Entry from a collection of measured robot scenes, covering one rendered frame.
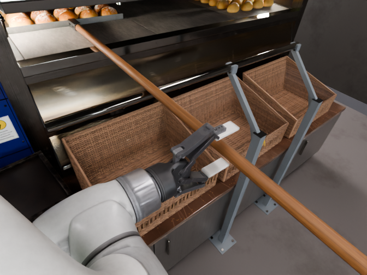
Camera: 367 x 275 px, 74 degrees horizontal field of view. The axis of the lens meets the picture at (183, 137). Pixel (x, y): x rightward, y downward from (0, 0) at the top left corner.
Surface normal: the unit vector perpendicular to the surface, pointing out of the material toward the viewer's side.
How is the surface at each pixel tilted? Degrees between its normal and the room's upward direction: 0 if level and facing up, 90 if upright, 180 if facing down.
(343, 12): 90
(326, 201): 0
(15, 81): 90
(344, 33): 90
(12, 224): 57
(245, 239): 0
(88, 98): 70
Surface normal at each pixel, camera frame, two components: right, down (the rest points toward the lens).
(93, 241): -0.09, -0.55
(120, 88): 0.61, 0.25
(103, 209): 0.24, -0.67
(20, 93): 0.62, 0.54
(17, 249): 0.80, -0.31
